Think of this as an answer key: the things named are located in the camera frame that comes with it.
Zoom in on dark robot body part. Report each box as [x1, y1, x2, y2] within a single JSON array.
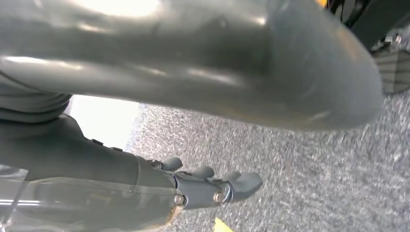
[[326, 0, 410, 95]]

